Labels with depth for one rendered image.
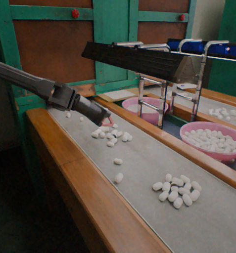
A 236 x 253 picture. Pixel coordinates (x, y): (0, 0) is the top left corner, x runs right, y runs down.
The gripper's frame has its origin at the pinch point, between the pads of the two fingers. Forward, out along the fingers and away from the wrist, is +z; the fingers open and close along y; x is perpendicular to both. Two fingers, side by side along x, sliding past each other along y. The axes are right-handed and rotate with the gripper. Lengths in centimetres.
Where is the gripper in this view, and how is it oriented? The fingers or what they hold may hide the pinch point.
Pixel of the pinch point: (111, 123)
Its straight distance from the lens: 81.4
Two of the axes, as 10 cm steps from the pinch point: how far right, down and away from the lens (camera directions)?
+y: -5.3, -3.7, 7.6
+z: 6.4, 4.0, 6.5
